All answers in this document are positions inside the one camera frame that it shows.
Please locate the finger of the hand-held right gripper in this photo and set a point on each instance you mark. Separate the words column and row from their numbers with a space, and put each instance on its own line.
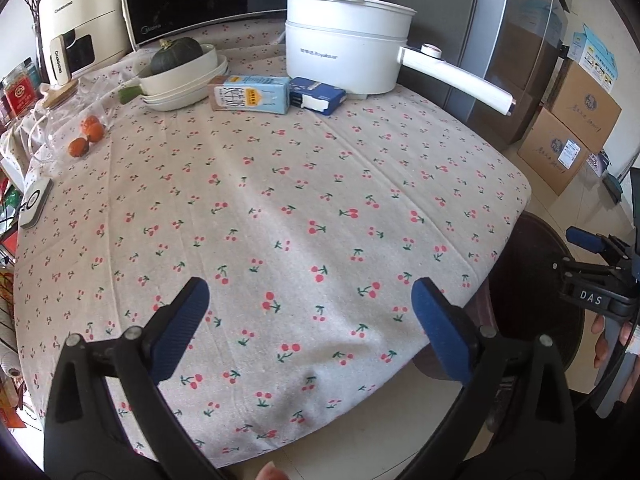
column 585, row 239

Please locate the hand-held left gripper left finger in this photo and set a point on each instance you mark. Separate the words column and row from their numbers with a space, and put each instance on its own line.
column 180, row 330

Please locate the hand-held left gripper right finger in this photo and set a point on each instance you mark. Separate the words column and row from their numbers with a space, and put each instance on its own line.
column 440, row 330

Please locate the person's right hand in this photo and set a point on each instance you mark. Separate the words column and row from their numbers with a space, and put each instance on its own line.
column 600, row 340

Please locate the person's left hand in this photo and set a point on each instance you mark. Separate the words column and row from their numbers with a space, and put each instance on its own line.
column 272, row 472

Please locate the dark round stool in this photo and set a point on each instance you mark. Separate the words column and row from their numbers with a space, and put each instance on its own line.
column 540, row 320

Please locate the brown cardboard box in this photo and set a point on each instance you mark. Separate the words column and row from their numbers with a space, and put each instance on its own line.
column 585, row 105
column 550, row 152

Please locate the cherry print tablecloth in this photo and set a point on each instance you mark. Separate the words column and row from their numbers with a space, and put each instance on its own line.
column 300, row 200

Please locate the blue and white carton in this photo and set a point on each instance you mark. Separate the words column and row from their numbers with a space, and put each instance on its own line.
column 595, row 57

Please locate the white digital device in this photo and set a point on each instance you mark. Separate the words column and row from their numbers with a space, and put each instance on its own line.
column 36, row 202

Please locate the small orange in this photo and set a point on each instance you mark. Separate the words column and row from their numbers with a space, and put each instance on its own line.
column 95, row 131
column 79, row 147
column 91, row 121

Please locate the stack of white bowls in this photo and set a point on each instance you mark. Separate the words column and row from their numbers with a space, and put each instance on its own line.
column 185, row 100

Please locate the grey refrigerator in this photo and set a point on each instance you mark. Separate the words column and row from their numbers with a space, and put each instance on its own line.
column 475, row 35

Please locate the green vegetable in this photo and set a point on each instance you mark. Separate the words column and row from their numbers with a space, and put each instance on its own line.
column 130, row 94

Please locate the light blue milk carton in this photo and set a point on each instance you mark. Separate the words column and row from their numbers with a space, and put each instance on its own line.
column 250, row 95

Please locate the white ceramic bowl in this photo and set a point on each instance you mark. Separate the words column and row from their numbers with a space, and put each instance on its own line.
column 175, row 80

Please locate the bag of orange fruits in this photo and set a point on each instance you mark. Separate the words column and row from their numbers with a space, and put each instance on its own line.
column 60, row 95

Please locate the blue tissue packet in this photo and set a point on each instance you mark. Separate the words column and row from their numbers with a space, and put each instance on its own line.
column 317, row 94

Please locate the dark green pumpkin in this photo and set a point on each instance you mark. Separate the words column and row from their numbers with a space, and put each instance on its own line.
column 177, row 57

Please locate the red tin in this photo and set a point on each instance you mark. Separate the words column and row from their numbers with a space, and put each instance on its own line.
column 20, row 95

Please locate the white electric cooking pot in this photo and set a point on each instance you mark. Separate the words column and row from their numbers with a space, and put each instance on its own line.
column 340, row 55

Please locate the cream air fryer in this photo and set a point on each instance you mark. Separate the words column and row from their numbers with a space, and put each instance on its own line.
column 85, row 10

